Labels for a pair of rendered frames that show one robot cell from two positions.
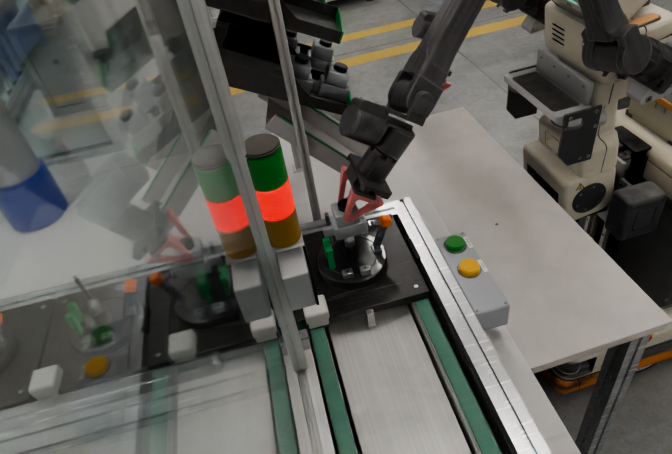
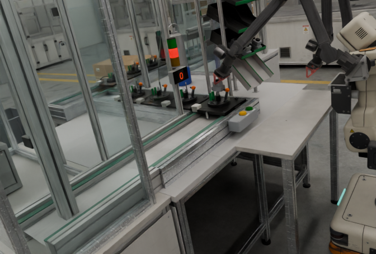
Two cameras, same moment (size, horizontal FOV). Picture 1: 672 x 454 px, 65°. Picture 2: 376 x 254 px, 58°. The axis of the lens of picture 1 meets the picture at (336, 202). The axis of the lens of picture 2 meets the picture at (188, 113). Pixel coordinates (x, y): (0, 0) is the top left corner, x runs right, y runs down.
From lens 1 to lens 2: 1.51 m
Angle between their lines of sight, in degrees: 46
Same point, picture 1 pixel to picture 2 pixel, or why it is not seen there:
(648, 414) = not seen: outside the picture
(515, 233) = (287, 123)
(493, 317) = (233, 125)
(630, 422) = not seen: outside the picture
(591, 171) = (357, 124)
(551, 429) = (219, 155)
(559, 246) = (294, 131)
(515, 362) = (233, 143)
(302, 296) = (171, 79)
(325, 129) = (248, 69)
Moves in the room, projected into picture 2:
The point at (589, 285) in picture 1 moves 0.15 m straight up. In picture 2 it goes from (284, 140) to (282, 113)
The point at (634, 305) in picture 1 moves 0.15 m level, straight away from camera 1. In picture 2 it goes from (287, 148) to (318, 143)
